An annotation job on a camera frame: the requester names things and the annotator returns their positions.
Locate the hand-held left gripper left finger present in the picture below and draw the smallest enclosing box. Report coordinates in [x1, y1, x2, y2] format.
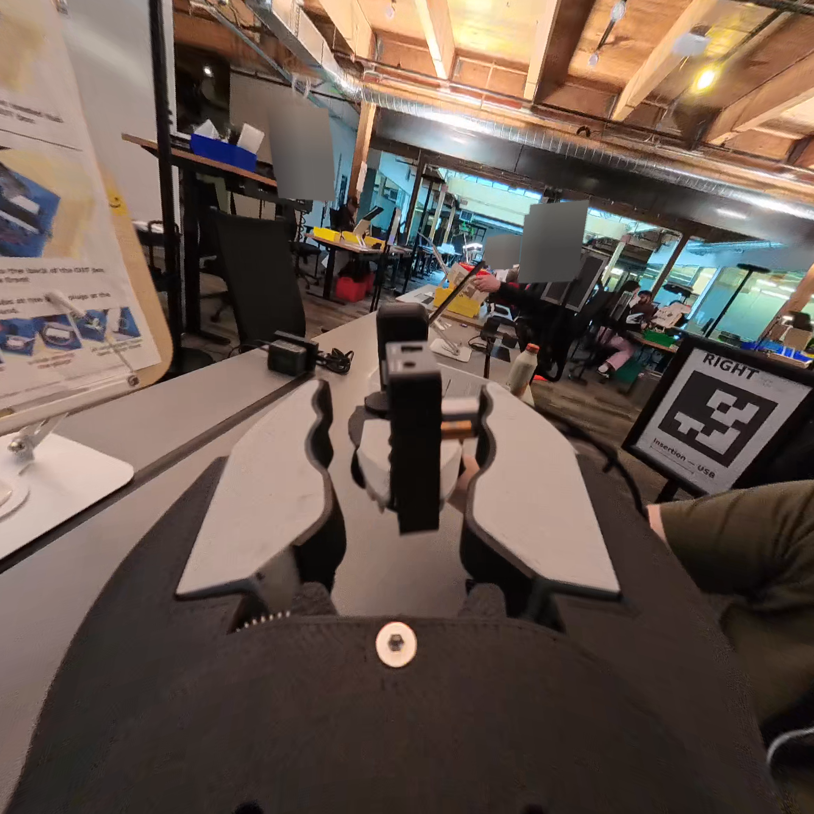
[176, 378, 348, 613]

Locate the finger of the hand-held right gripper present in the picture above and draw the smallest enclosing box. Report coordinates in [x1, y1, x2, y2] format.
[440, 438, 463, 501]
[353, 438, 392, 511]

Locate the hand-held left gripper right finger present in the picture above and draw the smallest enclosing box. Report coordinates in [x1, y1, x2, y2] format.
[458, 382, 622, 616]

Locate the compact black USB hub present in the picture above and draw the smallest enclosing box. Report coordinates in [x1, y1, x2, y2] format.
[386, 342, 443, 535]

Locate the black cable with gold plug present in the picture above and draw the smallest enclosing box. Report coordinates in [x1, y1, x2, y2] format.
[441, 399, 646, 513]

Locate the person's right hand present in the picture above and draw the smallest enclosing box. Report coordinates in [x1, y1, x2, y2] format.
[448, 452, 481, 513]

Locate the folding stand with tablet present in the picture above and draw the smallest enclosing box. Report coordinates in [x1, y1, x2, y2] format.
[427, 261, 487, 365]

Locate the large yellow plastic bin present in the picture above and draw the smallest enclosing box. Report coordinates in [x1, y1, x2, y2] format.
[434, 285, 482, 317]

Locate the white bottle orange cap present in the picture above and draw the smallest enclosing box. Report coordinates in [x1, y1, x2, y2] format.
[509, 342, 540, 408]

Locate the black power adapter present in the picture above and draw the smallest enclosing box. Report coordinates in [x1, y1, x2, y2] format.
[266, 331, 320, 377]

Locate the black-framed marker sign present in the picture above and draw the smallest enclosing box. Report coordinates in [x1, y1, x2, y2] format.
[622, 334, 814, 498]

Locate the black-legged wooden desk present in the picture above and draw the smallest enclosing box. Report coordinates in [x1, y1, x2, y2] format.
[121, 132, 281, 347]

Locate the blue plastic bin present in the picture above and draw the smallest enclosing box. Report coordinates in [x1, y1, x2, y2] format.
[190, 132, 258, 174]

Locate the black floor lamp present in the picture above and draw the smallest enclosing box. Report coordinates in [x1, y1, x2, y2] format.
[148, 0, 187, 373]

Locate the printed instruction sheet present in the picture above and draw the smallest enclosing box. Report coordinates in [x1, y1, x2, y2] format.
[0, 0, 163, 408]

